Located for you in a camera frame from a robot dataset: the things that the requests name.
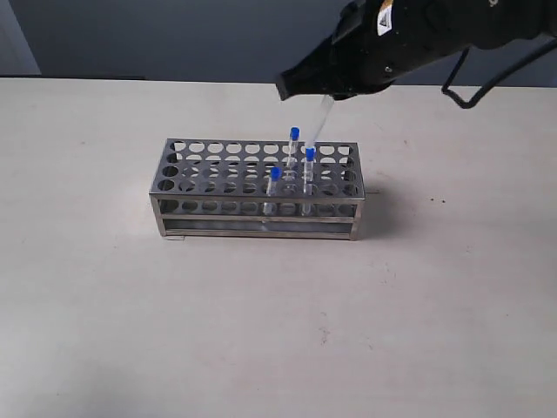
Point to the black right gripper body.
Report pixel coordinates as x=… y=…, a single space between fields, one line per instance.
x=399 y=37

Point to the blue capped tube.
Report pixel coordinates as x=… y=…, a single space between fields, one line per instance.
x=269 y=207
x=318 y=121
x=308 y=180
x=292 y=160

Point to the blue capped tube back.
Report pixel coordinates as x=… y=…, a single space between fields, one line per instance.
x=292 y=160

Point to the stainless steel test tube rack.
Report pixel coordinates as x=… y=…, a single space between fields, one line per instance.
x=216 y=187

